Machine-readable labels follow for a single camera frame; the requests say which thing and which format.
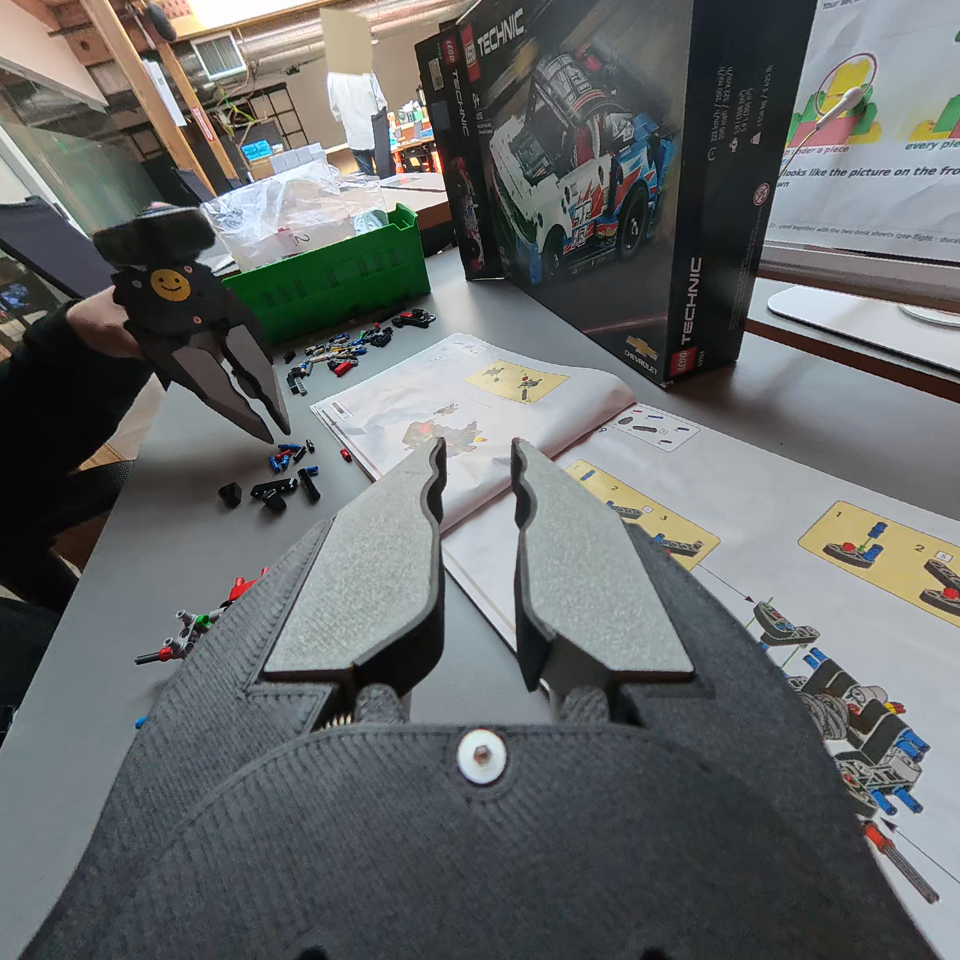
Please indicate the person's left hand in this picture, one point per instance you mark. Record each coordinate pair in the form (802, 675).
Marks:
(105, 326)

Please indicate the white lego instruction booklet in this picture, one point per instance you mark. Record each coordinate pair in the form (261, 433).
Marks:
(480, 390)

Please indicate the green plastic bin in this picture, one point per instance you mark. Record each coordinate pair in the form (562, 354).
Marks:
(337, 289)

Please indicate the wooden support beam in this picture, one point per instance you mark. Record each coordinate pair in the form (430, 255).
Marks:
(135, 75)
(195, 112)

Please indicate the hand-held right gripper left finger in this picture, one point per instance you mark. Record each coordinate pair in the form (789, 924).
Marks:
(360, 585)

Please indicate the black five hole lego beam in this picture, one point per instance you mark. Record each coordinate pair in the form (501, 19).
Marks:
(309, 484)

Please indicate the person's left forearm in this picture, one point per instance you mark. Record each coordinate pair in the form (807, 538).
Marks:
(60, 397)

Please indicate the wooden table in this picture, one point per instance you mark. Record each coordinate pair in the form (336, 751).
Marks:
(416, 199)
(825, 367)

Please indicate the small black oval lego piece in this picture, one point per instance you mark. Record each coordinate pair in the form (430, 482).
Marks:
(230, 494)

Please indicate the cluster of small lego pins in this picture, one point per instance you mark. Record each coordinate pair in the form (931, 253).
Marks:
(289, 457)

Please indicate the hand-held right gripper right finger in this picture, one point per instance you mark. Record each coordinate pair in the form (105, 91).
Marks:
(596, 592)

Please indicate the black metal rack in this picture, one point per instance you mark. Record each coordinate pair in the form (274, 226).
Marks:
(277, 112)

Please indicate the printed instruction poster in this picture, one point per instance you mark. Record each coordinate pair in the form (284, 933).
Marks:
(885, 180)

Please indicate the dark lego car set box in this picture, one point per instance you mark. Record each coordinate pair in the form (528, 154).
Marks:
(600, 187)

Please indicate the white monitor stand base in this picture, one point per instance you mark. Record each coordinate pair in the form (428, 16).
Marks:
(855, 322)

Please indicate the pile of small lego pieces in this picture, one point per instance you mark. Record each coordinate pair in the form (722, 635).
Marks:
(337, 356)

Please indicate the stack of white boxes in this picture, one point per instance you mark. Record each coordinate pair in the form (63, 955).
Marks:
(296, 161)

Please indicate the partly built lego car chassis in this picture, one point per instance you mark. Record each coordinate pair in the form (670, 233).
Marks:
(199, 626)

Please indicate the black smooth long lego beam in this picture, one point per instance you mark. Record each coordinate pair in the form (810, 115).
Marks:
(274, 486)

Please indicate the clear plastic bag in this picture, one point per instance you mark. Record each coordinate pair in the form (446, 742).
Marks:
(285, 217)

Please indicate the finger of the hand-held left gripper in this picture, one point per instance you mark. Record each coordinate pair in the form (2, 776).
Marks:
(202, 375)
(259, 367)

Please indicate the dark flat panel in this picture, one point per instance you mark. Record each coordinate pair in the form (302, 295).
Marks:
(45, 240)

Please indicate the dark narrow lego set box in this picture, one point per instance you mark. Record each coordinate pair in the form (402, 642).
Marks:
(450, 172)

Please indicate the black short curved lego piece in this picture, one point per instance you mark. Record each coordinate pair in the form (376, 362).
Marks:
(274, 502)

